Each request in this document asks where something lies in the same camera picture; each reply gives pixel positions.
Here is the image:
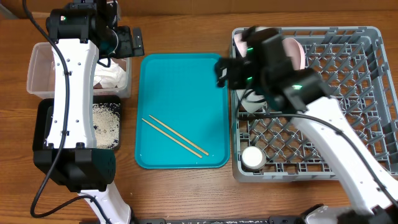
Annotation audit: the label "wooden chopstick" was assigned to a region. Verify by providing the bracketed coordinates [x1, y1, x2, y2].
[149, 114, 209, 156]
[141, 118, 202, 159]

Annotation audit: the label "grey shallow bowl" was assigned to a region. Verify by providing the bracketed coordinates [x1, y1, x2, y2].
[236, 89, 266, 113]

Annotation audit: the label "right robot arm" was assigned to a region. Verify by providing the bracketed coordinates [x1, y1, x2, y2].
[215, 27, 397, 223]

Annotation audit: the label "white cup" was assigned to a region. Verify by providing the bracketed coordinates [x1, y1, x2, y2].
[241, 146, 267, 171]

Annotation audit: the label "teal serving tray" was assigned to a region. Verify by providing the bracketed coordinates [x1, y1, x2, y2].
[135, 53, 230, 169]

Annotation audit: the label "white round plate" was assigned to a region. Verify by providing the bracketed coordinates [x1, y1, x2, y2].
[282, 38, 305, 70]

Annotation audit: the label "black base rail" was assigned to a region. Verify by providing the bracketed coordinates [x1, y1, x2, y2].
[139, 215, 305, 224]

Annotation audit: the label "grey dish rack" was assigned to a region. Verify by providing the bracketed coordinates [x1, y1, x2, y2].
[231, 26, 397, 182]

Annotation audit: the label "black tray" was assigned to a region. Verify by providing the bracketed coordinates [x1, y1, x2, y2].
[32, 95, 122, 151]

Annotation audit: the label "spilled rice grains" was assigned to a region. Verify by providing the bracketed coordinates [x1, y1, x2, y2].
[93, 103, 121, 150]

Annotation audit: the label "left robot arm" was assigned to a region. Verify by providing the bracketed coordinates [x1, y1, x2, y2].
[34, 0, 144, 223]

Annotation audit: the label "white napkin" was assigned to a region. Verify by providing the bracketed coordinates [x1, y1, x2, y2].
[93, 59, 127, 89]

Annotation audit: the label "clear plastic bin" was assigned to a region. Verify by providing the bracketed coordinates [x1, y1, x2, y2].
[26, 42, 132, 99]

